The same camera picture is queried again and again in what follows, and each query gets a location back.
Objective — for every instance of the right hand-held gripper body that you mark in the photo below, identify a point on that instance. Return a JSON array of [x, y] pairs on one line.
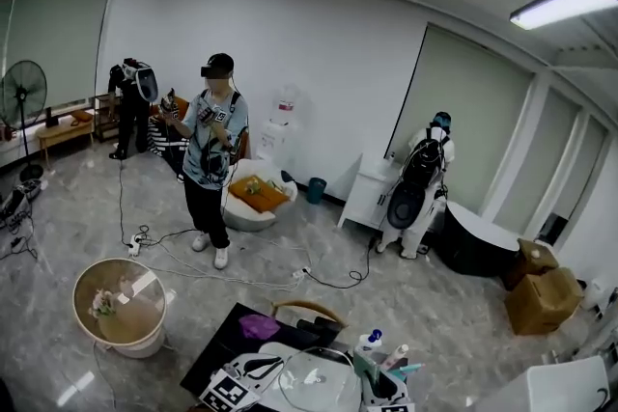
[[386, 404]]

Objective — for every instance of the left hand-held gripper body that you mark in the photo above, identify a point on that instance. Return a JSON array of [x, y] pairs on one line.
[[227, 393]]

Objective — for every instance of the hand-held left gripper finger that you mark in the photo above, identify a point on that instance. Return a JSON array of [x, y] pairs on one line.
[[240, 359], [275, 376]]

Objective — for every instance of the green scrubbing pad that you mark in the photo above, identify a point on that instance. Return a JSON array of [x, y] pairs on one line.
[[369, 364]]

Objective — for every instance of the clear glass pan lid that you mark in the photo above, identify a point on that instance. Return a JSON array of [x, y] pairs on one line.
[[318, 376]]

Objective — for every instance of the black sink cabinet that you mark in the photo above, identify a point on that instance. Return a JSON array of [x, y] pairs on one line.
[[222, 342]]

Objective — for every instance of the white sink basin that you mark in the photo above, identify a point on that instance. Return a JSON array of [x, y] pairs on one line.
[[270, 352]]

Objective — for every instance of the pink bottle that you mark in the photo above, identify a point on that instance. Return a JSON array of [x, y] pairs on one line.
[[396, 356]]

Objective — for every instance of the purple cloth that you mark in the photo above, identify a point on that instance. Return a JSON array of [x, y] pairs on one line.
[[258, 325]]

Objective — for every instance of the white pump bottle blue cap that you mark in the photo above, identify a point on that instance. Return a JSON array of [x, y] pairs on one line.
[[368, 347]]

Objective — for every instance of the black faucet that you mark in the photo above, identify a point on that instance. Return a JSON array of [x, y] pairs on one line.
[[321, 330]]

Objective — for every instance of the wooden chair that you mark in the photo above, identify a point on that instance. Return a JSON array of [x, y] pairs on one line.
[[304, 305]]

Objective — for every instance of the white power strip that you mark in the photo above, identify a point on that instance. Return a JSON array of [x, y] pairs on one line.
[[299, 273], [135, 246]]

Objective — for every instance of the round glass side table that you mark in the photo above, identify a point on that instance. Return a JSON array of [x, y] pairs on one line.
[[120, 304]]

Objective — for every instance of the white round sofa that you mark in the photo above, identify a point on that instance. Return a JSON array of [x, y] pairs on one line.
[[251, 219]]

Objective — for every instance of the pale flower bouquet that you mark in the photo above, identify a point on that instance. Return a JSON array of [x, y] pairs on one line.
[[102, 303]]

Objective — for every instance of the white cube cabinet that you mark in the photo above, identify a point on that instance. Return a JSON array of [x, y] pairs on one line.
[[550, 388]]

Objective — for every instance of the dark round table white top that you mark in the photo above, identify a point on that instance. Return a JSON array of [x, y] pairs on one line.
[[473, 246]]

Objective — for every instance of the orange cushion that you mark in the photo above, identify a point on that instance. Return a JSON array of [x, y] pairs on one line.
[[261, 200]]

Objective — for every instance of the large cardboard box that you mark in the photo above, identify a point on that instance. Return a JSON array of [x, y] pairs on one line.
[[543, 304]]

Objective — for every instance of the teal waste bin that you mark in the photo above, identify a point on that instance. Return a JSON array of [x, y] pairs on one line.
[[317, 192]]

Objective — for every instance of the small cardboard box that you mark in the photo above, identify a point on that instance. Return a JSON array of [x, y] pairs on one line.
[[531, 258]]

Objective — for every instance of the black box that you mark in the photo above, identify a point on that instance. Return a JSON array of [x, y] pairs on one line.
[[553, 229]]

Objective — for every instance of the white water dispenser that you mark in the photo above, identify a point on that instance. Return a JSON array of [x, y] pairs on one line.
[[275, 140]]

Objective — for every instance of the black white striped rug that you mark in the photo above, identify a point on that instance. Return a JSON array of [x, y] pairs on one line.
[[161, 140]]

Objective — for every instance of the orange armchair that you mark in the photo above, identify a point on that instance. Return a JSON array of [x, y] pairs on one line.
[[181, 103]]

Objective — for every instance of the grey roller blind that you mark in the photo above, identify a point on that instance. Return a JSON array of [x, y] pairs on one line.
[[536, 159], [53, 38], [581, 178], [468, 111]]

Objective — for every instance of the black shelf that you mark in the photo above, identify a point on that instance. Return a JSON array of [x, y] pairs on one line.
[[102, 120]]

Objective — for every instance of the wooden bench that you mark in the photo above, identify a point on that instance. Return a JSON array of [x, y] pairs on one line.
[[63, 132]]

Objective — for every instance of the black standing fan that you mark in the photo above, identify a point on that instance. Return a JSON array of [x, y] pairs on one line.
[[21, 94]]

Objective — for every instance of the long ceiling lamp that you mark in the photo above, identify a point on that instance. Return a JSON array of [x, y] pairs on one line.
[[565, 7]]

